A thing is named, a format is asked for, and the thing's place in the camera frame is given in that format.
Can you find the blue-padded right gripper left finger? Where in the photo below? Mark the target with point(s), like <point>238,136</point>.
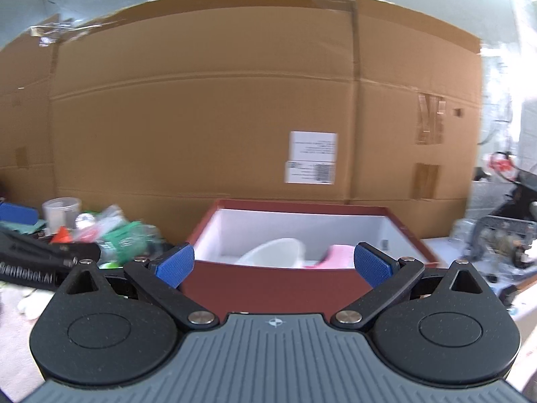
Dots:
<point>158,280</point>

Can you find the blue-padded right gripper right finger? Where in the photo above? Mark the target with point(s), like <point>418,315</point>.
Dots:
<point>391,281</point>

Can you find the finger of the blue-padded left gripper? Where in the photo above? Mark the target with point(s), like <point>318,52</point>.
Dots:
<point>17,214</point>

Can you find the white plush bunny toy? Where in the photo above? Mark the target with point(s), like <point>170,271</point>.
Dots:
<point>337,257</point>

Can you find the white plastic bowl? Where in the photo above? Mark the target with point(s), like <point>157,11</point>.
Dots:
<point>277,253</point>

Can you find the orange silicone mitt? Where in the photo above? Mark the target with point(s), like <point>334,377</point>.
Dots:
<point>62,236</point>

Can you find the clear plastic container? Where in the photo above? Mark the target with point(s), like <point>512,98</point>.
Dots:
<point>61,212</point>

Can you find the green labelled bottle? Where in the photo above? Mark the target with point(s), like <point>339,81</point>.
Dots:
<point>130,241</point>

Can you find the clear zip bag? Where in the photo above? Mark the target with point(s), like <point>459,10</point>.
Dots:
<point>91,228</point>

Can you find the dark red storage box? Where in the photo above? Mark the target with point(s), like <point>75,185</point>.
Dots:
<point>233,227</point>

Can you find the white shipping label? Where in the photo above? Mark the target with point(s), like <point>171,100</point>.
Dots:
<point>312,158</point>

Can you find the large brown cardboard box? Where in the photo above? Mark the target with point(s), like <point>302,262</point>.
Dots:
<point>165,107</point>

